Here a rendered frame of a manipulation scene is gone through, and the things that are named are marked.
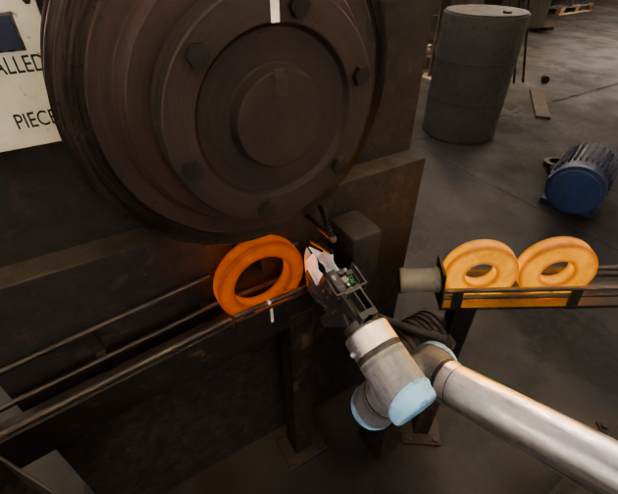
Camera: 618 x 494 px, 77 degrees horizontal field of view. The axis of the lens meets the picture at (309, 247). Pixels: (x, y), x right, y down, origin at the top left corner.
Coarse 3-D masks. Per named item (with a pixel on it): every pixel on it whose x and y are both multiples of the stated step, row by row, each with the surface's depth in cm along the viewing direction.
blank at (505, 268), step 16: (480, 240) 83; (448, 256) 86; (464, 256) 83; (480, 256) 82; (496, 256) 82; (512, 256) 82; (448, 272) 86; (464, 272) 86; (496, 272) 85; (512, 272) 85
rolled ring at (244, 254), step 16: (256, 240) 73; (272, 240) 74; (240, 256) 71; (256, 256) 73; (272, 256) 75; (288, 256) 77; (224, 272) 71; (240, 272) 73; (288, 272) 81; (224, 288) 73; (272, 288) 84; (288, 288) 83; (224, 304) 75; (240, 304) 77; (256, 304) 81
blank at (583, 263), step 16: (544, 240) 82; (560, 240) 80; (576, 240) 80; (528, 256) 83; (544, 256) 81; (560, 256) 81; (576, 256) 81; (592, 256) 80; (528, 272) 84; (560, 272) 87; (576, 272) 83; (592, 272) 83
